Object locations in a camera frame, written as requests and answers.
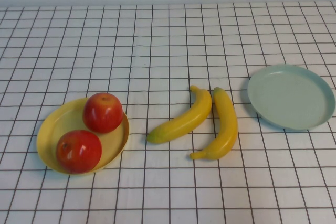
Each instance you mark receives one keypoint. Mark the yellow banana with green tip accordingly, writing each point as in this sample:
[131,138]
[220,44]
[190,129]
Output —
[183,120]

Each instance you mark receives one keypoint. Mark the yellow round plate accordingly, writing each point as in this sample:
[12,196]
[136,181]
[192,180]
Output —
[113,140]

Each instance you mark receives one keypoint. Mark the pale green round plate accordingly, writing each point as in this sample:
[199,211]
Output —
[288,98]

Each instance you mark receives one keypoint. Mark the yellow banana with long stem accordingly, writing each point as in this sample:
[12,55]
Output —
[227,127]

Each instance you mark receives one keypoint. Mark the red apple with stem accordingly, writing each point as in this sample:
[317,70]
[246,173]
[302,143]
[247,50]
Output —
[78,151]

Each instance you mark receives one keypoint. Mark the red apple without stem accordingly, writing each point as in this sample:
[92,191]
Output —
[103,112]

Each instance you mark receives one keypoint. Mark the white black-grid tablecloth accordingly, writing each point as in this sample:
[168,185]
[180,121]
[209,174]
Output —
[157,51]

